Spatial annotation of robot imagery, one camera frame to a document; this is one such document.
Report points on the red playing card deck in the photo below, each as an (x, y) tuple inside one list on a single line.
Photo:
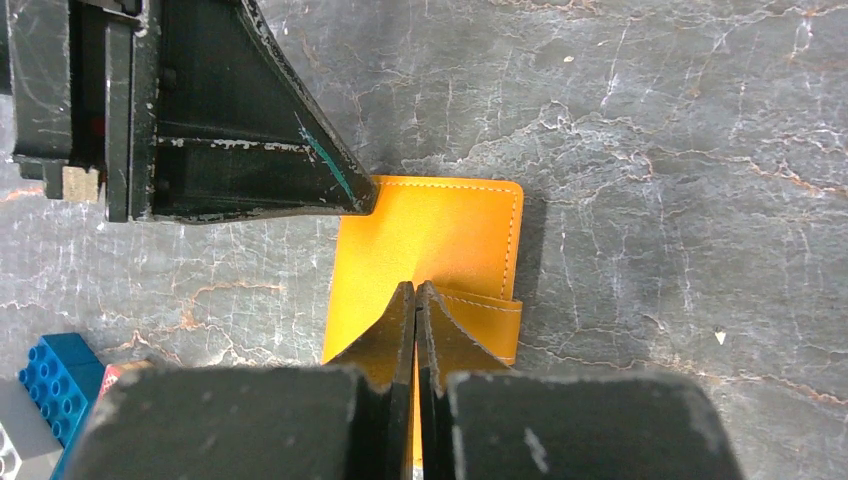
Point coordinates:
[(114, 371)]

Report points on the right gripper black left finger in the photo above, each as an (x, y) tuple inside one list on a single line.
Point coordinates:
[(348, 419)]

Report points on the blue grey toy brick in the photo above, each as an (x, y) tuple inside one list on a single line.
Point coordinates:
[(45, 408)]

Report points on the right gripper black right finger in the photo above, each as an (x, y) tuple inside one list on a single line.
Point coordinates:
[(480, 419)]

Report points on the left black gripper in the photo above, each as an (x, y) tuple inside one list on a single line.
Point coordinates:
[(238, 135)]

